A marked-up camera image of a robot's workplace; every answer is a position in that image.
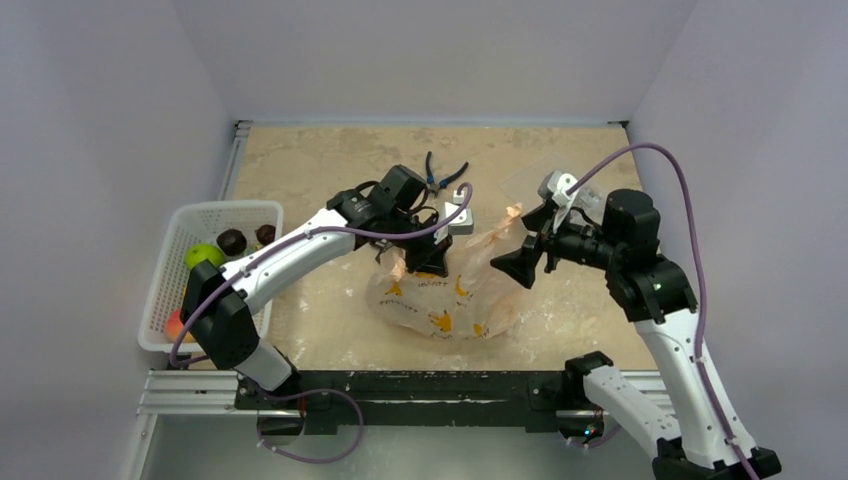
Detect green fake apple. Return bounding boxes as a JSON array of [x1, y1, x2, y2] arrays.
[[184, 243, 227, 270]]

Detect blue handled pliers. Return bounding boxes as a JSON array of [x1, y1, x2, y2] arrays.
[[424, 150, 470, 198]]

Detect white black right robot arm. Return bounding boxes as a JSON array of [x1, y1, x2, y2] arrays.
[[490, 189, 782, 479]]

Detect red yellow fake peach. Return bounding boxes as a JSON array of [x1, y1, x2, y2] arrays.
[[164, 308, 184, 343]]

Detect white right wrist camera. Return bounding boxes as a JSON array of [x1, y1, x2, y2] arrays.
[[539, 170, 579, 232]]

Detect black metal base rail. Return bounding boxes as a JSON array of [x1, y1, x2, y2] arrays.
[[234, 370, 607, 441]]

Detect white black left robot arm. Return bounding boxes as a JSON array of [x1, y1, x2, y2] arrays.
[[170, 165, 472, 409]]

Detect dark brown fake fruit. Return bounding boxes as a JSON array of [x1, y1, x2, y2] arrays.
[[216, 229, 248, 257]]

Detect clear plastic screw box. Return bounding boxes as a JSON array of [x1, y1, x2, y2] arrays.
[[501, 153, 605, 224]]

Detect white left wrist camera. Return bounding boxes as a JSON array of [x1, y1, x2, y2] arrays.
[[433, 190, 475, 242]]

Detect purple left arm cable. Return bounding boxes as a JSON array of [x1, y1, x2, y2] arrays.
[[168, 182, 474, 465]]

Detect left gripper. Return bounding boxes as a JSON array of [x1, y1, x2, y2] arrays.
[[385, 209, 452, 277]]

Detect dark red fake plum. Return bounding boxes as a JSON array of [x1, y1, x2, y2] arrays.
[[254, 224, 276, 246]]

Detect translucent orange plastic bag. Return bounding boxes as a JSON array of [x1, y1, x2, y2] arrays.
[[365, 203, 527, 340]]

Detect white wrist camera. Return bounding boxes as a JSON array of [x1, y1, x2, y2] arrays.
[[433, 190, 475, 242], [539, 170, 579, 232]]

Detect white plastic perforated basket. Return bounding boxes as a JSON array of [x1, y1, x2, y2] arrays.
[[138, 200, 284, 353]]

